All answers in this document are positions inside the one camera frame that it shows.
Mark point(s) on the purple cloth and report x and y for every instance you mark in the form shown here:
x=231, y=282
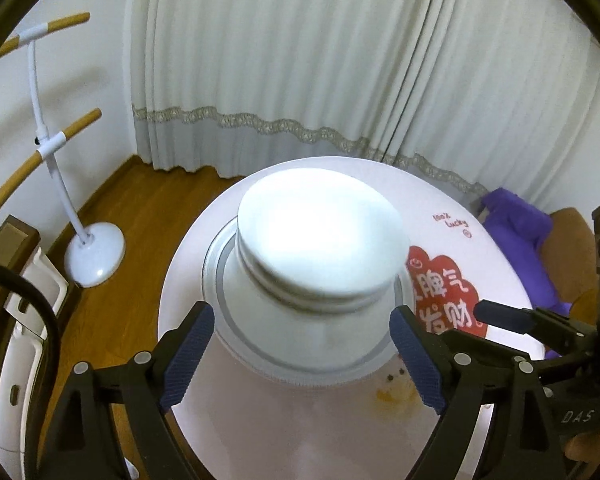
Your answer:
x=525, y=240

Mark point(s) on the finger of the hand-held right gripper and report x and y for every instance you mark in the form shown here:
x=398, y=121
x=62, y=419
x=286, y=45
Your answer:
x=505, y=315

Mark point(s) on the large white bowl grey band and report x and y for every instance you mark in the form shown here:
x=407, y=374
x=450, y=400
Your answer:
x=320, y=230

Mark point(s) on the white plate with grey band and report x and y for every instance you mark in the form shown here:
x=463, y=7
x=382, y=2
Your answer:
x=230, y=320

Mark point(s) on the pink printed tablecloth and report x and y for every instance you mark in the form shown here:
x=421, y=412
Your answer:
x=290, y=425

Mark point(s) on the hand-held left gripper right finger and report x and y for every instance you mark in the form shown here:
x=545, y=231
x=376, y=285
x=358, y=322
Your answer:
x=417, y=365

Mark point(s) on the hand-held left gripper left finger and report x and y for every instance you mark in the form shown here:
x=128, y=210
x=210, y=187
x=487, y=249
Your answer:
x=187, y=360

